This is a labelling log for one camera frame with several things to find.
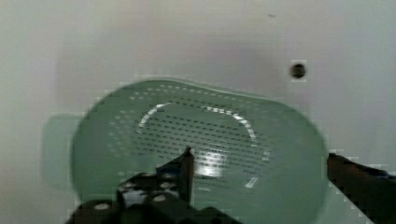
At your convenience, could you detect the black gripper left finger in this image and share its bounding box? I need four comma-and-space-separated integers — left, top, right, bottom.
65, 147, 242, 224

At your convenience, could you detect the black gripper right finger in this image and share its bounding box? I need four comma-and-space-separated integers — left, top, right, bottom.
327, 153, 396, 224

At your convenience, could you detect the green plastic strainer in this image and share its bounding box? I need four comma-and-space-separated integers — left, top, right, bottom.
42, 78, 328, 224

